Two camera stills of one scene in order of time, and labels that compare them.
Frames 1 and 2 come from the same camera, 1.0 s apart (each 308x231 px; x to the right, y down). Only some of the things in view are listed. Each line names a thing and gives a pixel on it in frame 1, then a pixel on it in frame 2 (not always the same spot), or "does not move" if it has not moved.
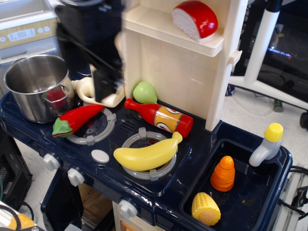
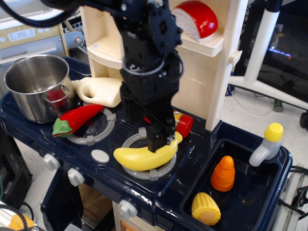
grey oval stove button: x=99 y=156 does not move
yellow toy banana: x=149 y=157 does not move
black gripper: x=89 y=32 -> x=149 y=83
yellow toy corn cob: x=204 y=210 does not move
